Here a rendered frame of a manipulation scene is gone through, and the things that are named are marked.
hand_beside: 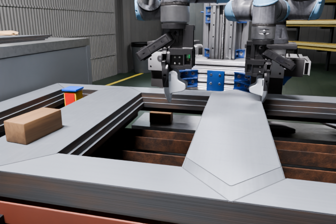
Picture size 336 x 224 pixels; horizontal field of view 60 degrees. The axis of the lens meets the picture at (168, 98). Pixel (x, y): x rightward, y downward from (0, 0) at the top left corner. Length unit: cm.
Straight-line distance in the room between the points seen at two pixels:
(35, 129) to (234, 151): 45
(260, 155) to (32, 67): 98
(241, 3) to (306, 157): 58
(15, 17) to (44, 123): 396
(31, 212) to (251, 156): 43
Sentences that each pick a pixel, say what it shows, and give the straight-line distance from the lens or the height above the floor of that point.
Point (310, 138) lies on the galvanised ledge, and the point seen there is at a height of 68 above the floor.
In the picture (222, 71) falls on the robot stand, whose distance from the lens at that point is 147.
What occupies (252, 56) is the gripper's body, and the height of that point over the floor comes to 102.
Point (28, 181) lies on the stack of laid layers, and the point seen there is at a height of 85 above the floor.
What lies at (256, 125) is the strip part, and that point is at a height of 87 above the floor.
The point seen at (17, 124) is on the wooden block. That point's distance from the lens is 72.
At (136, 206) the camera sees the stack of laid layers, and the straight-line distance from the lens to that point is 52.
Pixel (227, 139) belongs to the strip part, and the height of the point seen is 87.
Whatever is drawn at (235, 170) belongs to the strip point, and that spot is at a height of 87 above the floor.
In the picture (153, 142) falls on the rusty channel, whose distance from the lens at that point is 107.
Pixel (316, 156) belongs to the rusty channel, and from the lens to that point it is 107.
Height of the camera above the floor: 113
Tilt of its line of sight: 14 degrees down
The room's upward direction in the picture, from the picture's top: straight up
